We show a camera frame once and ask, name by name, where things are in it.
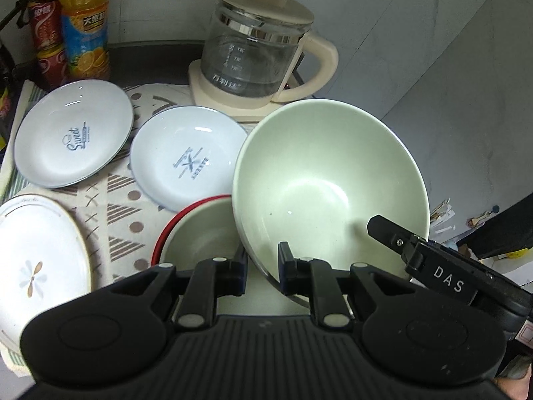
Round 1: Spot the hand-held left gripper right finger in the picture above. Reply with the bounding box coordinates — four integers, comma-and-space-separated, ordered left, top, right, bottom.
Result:
277, 242, 418, 328

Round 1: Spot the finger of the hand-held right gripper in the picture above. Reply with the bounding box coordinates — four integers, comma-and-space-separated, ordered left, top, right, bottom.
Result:
366, 215, 422, 261

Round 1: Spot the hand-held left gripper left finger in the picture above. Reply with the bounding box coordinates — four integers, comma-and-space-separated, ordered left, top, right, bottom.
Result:
107, 244, 249, 328

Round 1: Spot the red-rimmed bowl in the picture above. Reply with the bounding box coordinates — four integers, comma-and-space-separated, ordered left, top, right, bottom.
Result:
151, 195, 251, 278

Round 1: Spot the large pale green bowl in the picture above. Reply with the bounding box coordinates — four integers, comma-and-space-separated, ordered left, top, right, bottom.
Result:
231, 99, 431, 306

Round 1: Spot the light blue plate cross print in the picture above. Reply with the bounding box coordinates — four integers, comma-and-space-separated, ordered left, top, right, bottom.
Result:
130, 106, 249, 213

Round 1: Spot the white flower plate brown rim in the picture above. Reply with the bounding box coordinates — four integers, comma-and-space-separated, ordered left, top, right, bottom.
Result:
0, 195, 93, 344

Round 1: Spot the light blue plate script print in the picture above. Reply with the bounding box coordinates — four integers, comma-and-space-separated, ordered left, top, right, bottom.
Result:
14, 79, 135, 189

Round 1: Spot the black box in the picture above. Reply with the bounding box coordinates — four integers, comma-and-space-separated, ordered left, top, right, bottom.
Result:
474, 195, 533, 260

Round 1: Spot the patterned table mat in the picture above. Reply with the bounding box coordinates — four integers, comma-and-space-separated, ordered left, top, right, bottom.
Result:
48, 83, 251, 290

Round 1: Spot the cream kettle base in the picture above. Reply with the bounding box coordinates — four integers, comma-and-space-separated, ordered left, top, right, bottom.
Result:
187, 60, 309, 123

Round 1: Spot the red drink can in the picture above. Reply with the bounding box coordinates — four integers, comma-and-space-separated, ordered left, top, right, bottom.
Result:
37, 44, 69, 89
27, 0, 64, 51

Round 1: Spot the orange juice bottle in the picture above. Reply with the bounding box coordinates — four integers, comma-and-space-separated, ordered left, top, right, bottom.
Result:
58, 0, 111, 82

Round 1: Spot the glass kettle cream handle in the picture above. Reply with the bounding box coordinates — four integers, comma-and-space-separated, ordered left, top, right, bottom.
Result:
200, 0, 339, 101

